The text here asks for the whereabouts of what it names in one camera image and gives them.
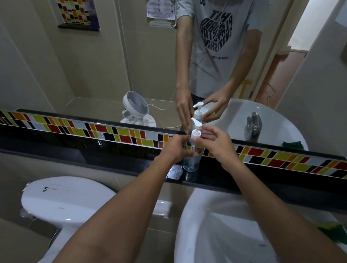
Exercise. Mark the person's left hand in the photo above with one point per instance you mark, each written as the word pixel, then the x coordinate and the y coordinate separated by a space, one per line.
pixel 173 150

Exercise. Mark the person's right hand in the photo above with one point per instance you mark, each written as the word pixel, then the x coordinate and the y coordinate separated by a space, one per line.
pixel 221 149

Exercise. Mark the person's right thumb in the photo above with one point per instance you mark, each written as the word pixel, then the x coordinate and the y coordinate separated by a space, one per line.
pixel 200 142

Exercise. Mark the person's left thumb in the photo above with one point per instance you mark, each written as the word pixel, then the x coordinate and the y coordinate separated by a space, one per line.
pixel 189 154

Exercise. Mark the clear pump bottle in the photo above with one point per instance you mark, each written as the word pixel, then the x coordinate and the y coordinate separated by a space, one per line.
pixel 191 163

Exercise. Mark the person's right forearm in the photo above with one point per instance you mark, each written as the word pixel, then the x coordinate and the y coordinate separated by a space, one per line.
pixel 290 230

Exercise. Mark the person's left forearm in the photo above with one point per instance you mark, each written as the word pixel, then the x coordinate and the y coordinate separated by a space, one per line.
pixel 113 219

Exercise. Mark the colourful mosaic tile strip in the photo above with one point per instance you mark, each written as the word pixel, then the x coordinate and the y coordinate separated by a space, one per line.
pixel 98 131

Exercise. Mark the white ceramic sink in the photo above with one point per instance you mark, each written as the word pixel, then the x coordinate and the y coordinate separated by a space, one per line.
pixel 220 244

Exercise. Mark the black stone shelf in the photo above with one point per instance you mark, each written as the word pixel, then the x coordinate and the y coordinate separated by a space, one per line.
pixel 65 151

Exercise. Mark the white toilet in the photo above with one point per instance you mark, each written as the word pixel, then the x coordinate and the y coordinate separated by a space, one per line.
pixel 62 201

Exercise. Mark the green sponge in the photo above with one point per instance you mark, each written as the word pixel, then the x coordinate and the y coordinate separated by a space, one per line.
pixel 335 233

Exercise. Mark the white wall fitting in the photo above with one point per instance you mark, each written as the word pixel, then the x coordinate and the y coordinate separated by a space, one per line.
pixel 162 208

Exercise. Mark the wall mirror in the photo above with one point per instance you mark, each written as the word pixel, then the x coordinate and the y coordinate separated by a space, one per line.
pixel 107 50

